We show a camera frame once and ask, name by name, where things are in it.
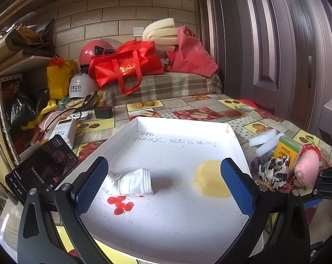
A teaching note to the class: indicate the white tray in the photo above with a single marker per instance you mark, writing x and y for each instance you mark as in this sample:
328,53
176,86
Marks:
168,211

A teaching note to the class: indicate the folded brown bags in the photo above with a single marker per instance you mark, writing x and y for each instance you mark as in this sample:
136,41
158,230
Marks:
25,37

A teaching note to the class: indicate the cream foam roll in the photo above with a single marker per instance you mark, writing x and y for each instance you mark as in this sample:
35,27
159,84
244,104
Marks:
157,33

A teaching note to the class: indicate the red nonwoven bag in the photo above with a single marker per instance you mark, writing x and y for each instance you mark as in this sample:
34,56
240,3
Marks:
193,57

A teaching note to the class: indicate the black plastic bag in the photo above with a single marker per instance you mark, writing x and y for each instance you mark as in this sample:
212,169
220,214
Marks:
20,104

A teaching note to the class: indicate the white wall switch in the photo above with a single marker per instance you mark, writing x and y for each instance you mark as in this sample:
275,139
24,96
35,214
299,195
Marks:
139,31

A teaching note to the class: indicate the white power bank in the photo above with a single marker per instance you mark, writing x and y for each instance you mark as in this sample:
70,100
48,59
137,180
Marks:
64,132

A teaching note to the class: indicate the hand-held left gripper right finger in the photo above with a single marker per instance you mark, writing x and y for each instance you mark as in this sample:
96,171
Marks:
237,189

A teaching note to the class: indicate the metal shelf rack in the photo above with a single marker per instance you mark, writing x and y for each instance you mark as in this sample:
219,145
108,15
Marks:
6,79

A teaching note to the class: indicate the yellow green tissue pack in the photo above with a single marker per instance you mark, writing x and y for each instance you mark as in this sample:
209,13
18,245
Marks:
285,151

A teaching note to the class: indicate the black smartphone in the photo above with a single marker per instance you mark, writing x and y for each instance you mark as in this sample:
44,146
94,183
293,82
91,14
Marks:
42,165

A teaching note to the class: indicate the white round charger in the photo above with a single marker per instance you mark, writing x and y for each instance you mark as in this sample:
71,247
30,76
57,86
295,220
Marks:
80,116

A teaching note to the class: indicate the white foam block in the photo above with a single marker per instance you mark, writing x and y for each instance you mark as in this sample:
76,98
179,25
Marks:
261,139
267,147

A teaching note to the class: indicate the pale yellow sponge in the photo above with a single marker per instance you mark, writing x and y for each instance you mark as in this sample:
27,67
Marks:
210,178

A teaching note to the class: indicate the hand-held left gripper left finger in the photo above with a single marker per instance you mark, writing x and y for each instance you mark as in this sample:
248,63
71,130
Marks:
91,184

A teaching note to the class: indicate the brown door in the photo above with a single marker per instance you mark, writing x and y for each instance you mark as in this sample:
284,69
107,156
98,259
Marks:
278,46

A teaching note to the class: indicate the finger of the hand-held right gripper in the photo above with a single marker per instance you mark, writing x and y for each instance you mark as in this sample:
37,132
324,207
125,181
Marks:
331,181

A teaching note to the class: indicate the red tote bag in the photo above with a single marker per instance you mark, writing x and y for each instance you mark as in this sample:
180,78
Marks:
133,63

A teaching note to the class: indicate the red plush apple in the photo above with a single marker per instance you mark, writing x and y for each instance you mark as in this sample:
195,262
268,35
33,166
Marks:
310,146

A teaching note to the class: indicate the brown plush toy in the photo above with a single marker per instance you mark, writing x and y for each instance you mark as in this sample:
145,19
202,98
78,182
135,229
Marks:
256,164

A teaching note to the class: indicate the black power adapter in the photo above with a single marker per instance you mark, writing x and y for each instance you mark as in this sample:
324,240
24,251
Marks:
103,113

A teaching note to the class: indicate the fruit print tablecloth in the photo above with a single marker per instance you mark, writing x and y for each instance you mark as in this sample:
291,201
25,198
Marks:
204,112

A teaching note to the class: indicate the white sock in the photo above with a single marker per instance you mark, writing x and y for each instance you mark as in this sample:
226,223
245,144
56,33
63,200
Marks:
133,181

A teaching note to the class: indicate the white helmet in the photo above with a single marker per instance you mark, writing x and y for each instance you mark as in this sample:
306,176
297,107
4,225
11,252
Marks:
80,85

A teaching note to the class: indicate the pink plush toy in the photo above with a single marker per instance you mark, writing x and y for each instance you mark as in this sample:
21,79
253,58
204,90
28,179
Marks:
306,167

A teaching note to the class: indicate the leopard print scrunchie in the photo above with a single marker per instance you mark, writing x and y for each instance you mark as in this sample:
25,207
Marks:
274,170

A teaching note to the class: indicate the yellow bag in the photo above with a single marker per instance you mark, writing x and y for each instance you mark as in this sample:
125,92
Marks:
58,79

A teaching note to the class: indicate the pink helmet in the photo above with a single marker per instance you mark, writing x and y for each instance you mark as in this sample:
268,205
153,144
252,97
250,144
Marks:
90,52

